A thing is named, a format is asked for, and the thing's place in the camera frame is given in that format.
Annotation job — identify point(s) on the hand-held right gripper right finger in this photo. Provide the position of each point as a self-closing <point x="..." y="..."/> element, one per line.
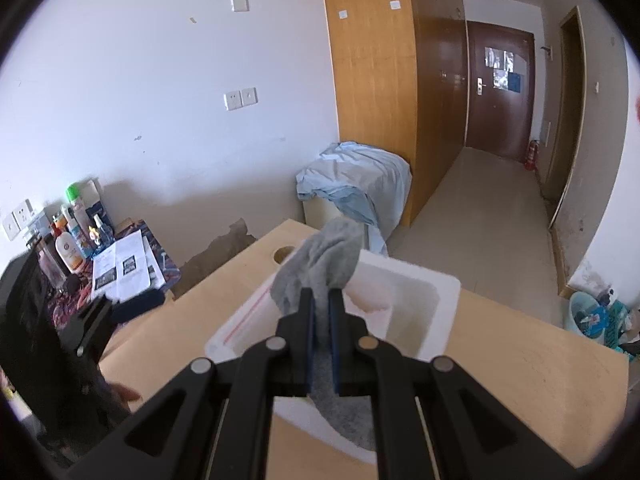
<point x="360" y="360"/>

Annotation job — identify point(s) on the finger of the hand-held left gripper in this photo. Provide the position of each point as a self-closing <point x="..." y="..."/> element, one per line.
<point x="135" y="306"/>

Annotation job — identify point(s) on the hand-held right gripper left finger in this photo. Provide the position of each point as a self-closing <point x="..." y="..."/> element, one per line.
<point x="280" y="360"/>

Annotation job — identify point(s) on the white foam box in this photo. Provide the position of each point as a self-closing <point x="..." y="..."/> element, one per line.
<point x="425" y="310"/>

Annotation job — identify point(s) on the grey sock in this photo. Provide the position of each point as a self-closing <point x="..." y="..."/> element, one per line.
<point x="325" y="255"/>

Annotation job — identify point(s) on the person's left hand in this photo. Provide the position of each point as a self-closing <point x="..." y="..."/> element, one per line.
<point x="125" y="392"/>

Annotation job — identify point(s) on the open printed booklet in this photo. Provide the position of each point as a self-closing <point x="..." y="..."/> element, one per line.
<point x="127" y="265"/>

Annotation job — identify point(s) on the small clear spray bottle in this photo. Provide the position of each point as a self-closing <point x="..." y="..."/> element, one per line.
<point x="99" y="232"/>

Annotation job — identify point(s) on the white orange lotion bottle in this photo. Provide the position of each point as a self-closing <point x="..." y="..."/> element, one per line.
<point x="67" y="252"/>

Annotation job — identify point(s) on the green cap spray can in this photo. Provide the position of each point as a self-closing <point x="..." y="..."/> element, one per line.
<point x="79" y="210"/>

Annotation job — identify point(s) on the light blue bedsheet pile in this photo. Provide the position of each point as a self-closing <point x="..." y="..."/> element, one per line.
<point x="360" y="175"/>

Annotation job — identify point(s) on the light blue trash bin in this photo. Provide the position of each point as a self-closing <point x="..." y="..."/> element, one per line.
<point x="590" y="315"/>

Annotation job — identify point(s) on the red fire extinguisher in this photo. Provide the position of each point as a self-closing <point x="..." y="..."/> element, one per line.
<point x="531" y="156"/>

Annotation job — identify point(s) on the wooden wardrobe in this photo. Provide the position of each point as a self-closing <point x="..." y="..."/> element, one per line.
<point x="380" y="85"/>

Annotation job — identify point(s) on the dark brown door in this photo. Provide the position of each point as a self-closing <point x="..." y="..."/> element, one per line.
<point x="500" y="120"/>

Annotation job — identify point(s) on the papers on door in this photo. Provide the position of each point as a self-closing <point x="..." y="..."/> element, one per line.
<point x="502" y="67"/>

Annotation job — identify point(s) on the double white wall socket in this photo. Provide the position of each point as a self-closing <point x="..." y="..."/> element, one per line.
<point x="240" y="99"/>

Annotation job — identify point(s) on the white wall switch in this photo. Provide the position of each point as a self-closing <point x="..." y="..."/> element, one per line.
<point x="240" y="4"/>

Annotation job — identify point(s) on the brown side door frame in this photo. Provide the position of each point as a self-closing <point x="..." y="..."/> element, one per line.
<point x="570" y="110"/>

